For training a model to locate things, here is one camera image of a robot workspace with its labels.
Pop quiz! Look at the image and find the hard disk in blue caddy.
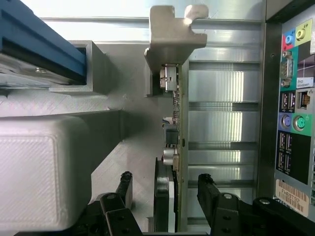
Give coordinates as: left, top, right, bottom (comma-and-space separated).
0, 0, 87, 89

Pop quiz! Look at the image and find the tan barcode sticker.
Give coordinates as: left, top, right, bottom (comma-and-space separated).
275, 178, 311, 218

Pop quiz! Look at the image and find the grey printed parts rack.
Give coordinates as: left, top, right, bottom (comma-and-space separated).
0, 40, 173, 236

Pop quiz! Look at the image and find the open black PC case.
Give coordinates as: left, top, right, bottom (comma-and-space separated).
264, 0, 315, 220

